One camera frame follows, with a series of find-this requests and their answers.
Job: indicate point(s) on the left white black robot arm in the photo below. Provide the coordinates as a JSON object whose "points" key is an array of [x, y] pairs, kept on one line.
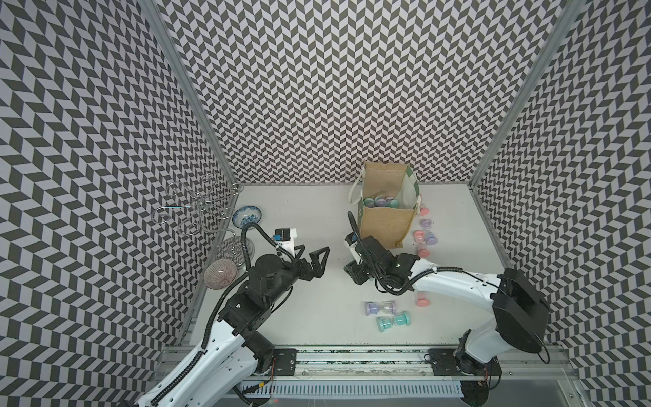
{"points": [[231, 349]]}

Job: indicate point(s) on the green hourglass front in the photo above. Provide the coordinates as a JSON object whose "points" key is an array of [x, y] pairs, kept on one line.
{"points": [[385, 323]]}

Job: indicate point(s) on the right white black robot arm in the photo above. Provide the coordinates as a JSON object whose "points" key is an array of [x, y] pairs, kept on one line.
{"points": [[518, 313]]}

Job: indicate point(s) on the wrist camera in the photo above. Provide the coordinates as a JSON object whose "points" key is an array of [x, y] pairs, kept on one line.
{"points": [[351, 241], [284, 238]]}

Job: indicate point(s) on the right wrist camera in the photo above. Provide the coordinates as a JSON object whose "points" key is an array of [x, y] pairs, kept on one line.
{"points": [[351, 241]]}

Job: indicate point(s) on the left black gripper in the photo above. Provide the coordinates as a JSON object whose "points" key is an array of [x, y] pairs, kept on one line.
{"points": [[317, 269]]}

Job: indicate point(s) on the purple hourglass right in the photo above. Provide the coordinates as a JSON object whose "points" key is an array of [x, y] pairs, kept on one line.
{"points": [[429, 237]]}

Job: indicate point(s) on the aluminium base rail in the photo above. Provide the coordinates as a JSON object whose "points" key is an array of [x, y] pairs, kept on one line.
{"points": [[408, 371]]}

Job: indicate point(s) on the clear glass plate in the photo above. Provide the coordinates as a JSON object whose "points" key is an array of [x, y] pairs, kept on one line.
{"points": [[231, 249]]}

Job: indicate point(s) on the blue white patterned bowl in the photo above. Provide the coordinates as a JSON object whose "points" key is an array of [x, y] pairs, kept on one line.
{"points": [[246, 215]]}

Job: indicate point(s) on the wire metal rack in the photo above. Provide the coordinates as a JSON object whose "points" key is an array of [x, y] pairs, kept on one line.
{"points": [[199, 207]]}

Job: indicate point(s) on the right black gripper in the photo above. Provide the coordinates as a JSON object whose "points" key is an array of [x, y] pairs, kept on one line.
{"points": [[353, 269]]}

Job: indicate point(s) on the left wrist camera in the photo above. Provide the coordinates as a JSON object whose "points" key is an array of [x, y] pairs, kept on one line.
{"points": [[284, 238]]}

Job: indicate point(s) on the purple hourglass front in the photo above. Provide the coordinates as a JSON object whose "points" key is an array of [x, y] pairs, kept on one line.
{"points": [[376, 308]]}

